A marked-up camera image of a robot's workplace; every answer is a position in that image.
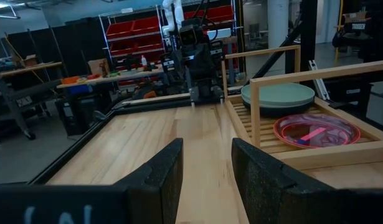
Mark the black plate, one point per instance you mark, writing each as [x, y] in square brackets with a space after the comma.
[278, 113]

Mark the white bottle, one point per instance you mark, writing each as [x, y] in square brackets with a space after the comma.
[144, 60]

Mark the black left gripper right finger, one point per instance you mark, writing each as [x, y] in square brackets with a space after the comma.
[259, 186]

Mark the wooden workbench on casters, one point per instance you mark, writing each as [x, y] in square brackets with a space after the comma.
[29, 67]

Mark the white perforated metal strip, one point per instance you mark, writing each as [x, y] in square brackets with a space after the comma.
[319, 81]

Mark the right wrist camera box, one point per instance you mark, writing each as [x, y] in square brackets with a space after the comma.
[188, 35]

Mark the black background robot arm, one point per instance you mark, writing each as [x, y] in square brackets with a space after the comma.
[375, 31]

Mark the long wooden workbench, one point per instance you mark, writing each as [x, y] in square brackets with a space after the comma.
[116, 77]

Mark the metal rack with red bins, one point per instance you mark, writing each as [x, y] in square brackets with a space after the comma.
[132, 29]

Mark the orange shop vacuum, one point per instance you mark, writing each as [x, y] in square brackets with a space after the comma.
[146, 91]

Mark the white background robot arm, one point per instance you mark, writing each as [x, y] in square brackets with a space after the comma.
[178, 12]

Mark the wooden slatted plate shelf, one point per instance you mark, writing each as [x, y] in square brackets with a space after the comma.
[334, 155]

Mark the white building column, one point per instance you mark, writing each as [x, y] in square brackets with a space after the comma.
[278, 21]

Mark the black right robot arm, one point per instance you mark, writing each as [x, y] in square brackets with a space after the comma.
[203, 93]

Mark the orange bin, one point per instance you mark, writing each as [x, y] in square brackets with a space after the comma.
[69, 80]

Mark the black computer tower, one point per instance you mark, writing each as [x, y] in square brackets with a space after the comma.
[76, 115]

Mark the cardboard box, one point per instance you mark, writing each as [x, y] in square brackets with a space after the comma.
[96, 67]

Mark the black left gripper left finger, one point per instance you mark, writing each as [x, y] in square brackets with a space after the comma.
[160, 193]

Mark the pink translucent plate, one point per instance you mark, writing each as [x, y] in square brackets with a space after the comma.
[334, 124]

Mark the pale green plate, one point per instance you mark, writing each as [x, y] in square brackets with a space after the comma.
[278, 93]

